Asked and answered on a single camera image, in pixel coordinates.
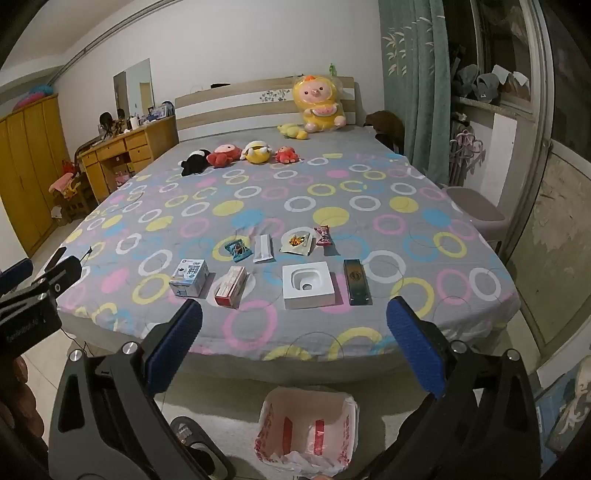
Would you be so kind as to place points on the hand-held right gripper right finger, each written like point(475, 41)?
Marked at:
point(418, 350)

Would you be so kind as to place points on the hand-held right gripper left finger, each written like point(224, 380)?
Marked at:
point(173, 353)

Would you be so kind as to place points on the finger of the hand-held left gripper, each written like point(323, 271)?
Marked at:
point(16, 273)
point(64, 272)

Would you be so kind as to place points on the blue snack packet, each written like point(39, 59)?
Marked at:
point(237, 249)

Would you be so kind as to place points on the trash bin with printed bag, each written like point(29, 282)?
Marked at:
point(307, 431)

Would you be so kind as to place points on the red candy wrapper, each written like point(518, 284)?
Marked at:
point(323, 235)

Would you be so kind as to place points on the person's left hand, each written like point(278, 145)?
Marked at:
point(16, 383)

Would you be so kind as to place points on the blue and white small box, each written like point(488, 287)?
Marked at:
point(188, 277)

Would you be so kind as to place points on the red and white box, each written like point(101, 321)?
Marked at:
point(231, 287)

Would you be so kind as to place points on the pile of pink clothes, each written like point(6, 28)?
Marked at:
point(65, 184)

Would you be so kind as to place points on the dark slipper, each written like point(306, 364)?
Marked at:
point(194, 438)

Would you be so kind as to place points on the dark green flat box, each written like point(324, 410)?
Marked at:
point(356, 281)

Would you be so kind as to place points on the yellow wooden wardrobe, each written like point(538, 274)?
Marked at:
point(27, 170)

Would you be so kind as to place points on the white box with round recess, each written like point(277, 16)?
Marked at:
point(308, 285)

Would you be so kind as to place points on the wooden desk with drawers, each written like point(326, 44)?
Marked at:
point(127, 152)

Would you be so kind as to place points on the white plain packet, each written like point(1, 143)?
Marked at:
point(261, 249)

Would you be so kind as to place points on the grey plastic stool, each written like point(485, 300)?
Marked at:
point(475, 210)

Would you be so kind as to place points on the white packet with orange print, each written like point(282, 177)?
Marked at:
point(298, 242)

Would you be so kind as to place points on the black and white plush toy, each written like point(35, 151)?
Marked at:
point(196, 161)

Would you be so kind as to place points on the pink cushion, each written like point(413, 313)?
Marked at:
point(34, 94)

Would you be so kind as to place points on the bed with circle-print sheet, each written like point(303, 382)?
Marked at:
point(295, 198)

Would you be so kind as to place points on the pink clothes hangers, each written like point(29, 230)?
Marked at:
point(467, 147)

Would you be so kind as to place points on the yellow round plush toy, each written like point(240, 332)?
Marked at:
point(257, 153)

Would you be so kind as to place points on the brown cloth bundle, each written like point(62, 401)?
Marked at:
point(385, 127)

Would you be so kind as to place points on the small red plush toy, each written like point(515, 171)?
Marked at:
point(288, 155)

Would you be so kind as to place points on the pale yellow plush toy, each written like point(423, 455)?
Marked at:
point(293, 131)

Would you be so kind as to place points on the large yellow plush doll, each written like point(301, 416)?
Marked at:
point(319, 104)

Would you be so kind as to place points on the green patterned curtain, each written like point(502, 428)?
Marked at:
point(415, 83)

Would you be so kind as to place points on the grey clothes pile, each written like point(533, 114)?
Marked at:
point(480, 83)

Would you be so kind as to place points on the wall mirror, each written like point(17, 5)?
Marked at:
point(134, 90)

